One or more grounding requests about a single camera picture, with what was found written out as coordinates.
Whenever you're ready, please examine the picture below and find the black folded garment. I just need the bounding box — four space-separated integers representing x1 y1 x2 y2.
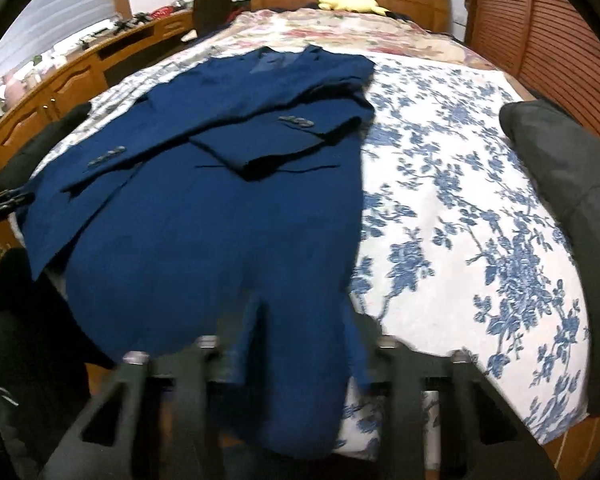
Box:
0 102 92 192

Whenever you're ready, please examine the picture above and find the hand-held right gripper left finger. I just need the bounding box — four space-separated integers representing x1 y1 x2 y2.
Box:
40 335 246 480

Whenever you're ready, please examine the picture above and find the grey striped window blind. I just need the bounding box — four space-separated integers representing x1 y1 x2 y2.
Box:
0 0 116 106

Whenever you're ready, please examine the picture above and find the dark grey folded garment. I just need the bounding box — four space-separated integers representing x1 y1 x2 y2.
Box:
499 100 600 418

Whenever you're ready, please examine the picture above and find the wooden louvered wardrobe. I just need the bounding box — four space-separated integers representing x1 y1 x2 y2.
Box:
462 0 600 156

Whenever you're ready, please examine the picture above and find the black desk device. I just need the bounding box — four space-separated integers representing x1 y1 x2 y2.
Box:
112 14 153 29

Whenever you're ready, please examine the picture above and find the blue suit jacket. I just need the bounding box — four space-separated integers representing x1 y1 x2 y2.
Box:
15 45 378 463

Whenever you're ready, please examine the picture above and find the person's dark clothing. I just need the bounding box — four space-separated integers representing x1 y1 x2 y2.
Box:
0 247 118 480

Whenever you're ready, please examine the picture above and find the wooden desk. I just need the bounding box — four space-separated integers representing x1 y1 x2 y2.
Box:
0 7 201 241

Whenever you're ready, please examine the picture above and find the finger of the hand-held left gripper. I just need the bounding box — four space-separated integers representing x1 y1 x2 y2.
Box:
0 187 35 211

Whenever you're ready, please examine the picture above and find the pink floral blanket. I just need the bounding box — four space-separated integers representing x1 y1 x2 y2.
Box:
215 10 501 71

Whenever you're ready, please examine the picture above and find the dark chair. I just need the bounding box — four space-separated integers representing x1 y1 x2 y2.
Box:
192 0 236 26

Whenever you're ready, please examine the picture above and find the pink tissue box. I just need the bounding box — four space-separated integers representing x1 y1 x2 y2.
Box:
2 72 28 103

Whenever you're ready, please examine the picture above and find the blue floral white bedsheet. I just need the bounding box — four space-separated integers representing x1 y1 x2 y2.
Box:
45 52 593 461

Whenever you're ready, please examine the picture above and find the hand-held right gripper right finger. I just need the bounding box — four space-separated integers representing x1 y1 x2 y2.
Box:
352 312 561 480

